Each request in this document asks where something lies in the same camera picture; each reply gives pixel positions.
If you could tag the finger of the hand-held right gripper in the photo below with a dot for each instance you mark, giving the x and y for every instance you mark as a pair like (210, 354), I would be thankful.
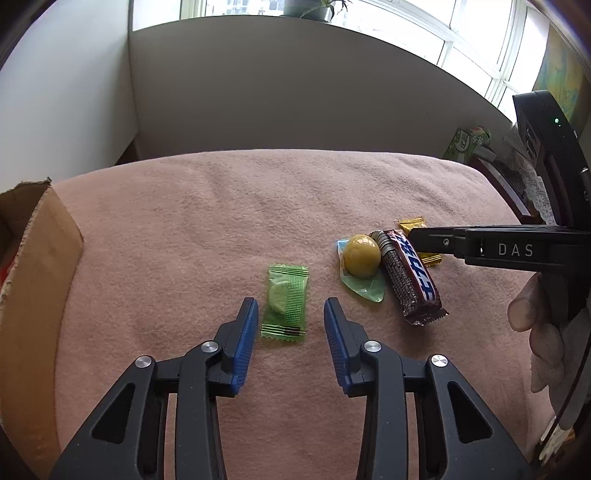
(436, 242)

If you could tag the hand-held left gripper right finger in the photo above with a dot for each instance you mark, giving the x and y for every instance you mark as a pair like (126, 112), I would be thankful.
(336, 341)

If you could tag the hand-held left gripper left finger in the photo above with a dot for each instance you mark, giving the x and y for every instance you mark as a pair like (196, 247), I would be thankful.
(244, 337)

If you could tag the small chocolate bar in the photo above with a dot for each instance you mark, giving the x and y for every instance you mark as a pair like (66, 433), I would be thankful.
(411, 277)

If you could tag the green candy packet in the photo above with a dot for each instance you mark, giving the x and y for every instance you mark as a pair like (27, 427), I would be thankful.
(288, 300)

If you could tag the cardboard box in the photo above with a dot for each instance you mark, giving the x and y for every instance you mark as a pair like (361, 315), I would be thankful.
(41, 300)

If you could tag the person's right hand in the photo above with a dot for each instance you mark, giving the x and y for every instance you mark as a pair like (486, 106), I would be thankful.
(545, 350)

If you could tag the white lace cloth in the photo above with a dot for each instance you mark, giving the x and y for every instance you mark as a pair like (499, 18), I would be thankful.
(531, 184)

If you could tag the dark wooden furniture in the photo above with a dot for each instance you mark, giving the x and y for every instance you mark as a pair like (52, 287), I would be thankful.
(503, 184)

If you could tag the yellow ball candy packet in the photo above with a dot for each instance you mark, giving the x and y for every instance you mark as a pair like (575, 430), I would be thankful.
(362, 254)

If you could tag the small grey box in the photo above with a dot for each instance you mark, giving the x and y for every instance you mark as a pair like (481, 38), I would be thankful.
(484, 153)

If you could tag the green box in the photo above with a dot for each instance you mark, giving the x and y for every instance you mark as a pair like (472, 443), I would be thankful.
(461, 143)

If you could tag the pink blanket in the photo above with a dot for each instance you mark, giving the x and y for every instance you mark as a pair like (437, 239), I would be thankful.
(184, 207)

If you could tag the white board panel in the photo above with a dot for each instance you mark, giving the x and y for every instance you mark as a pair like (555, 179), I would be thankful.
(300, 92)

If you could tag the window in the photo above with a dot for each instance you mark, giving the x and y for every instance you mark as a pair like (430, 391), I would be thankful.
(415, 23)

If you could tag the white glove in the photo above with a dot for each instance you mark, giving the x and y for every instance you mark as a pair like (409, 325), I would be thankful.
(554, 438)

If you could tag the potted plant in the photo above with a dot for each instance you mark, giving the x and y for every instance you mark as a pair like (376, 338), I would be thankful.
(314, 8)

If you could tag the wall map poster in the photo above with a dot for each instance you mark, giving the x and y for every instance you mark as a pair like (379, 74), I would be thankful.
(563, 78)

